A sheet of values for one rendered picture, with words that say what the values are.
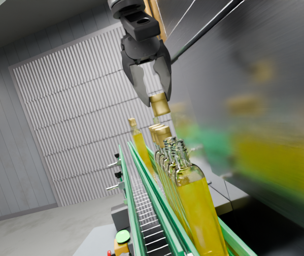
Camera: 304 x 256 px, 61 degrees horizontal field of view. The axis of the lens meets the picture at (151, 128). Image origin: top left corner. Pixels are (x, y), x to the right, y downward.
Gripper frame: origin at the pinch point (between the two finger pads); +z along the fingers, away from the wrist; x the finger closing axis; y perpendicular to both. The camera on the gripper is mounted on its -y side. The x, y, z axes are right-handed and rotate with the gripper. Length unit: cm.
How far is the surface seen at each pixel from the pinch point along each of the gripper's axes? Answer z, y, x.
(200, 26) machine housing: -11.4, -1.0, -12.6
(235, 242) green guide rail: 26.9, -13.4, -3.3
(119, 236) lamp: 38, 27, 20
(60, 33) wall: -136, 362, 54
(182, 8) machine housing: -19.3, 11.6, -14.6
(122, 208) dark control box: 40, 54, 19
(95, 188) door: 108, 365, 80
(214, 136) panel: 13.1, 6.9, -11.7
